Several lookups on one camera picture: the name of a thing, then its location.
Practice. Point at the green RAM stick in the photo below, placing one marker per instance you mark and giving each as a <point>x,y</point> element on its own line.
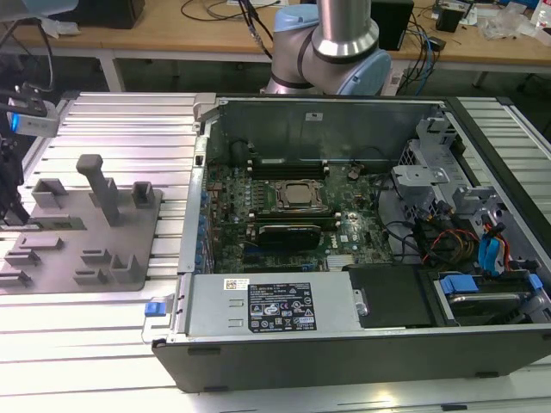
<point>56,223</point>

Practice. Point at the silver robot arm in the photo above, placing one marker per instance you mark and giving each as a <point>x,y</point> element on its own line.
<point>344,26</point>

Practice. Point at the black RAM slot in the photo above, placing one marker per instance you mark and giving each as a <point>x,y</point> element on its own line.
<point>292,161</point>
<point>292,215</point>
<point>292,176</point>
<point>292,211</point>
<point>292,171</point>
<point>292,166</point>

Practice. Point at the grey parts rack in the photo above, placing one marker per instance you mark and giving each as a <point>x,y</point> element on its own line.
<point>129,241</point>

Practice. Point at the white crumpled paper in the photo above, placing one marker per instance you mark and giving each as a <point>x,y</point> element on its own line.
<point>56,26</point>

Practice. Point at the large black equipment case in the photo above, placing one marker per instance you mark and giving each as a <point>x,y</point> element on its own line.
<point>86,13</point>

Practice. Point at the blue case latch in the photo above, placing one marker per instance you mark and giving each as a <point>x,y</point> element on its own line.
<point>155,310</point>

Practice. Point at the wooden desk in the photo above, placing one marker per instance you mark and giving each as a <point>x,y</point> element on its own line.
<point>150,26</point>

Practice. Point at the grey power supply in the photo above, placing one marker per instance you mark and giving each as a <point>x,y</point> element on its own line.
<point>206,305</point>

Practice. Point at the silver CPU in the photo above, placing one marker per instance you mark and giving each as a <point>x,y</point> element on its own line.
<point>301,193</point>

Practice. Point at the black PC case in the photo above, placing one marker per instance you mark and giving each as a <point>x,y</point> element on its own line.
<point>301,361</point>

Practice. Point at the silver finned heat sink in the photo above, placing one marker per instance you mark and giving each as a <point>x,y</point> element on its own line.
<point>343,262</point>

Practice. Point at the black coin battery holder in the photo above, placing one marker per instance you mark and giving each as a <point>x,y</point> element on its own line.
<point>354,172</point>

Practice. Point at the green motherboard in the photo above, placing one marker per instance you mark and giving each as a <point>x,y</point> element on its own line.
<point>357,223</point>

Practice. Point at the black plastic cover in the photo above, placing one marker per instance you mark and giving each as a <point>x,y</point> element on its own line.
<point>387,297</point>

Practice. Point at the tall black speaker box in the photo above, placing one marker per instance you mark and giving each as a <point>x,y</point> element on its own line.
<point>394,21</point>

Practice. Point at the silver metal drive cage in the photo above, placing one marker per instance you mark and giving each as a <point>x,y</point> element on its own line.
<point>430,146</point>

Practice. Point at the small black adapter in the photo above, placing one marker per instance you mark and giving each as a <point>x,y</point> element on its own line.
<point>438,43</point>

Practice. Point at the hard disk in blue carrier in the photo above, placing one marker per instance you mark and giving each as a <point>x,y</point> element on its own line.
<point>458,285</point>

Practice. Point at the small black box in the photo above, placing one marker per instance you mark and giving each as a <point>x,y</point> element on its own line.
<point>452,19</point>

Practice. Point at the clear plastic bags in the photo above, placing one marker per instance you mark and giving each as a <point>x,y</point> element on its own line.
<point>508,23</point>

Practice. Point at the red white package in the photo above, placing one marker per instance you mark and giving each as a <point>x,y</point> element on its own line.
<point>540,13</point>

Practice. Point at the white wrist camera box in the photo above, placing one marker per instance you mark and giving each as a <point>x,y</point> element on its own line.
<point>36,122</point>

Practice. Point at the grey case latch bracket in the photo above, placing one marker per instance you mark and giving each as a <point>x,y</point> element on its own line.
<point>204,105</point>

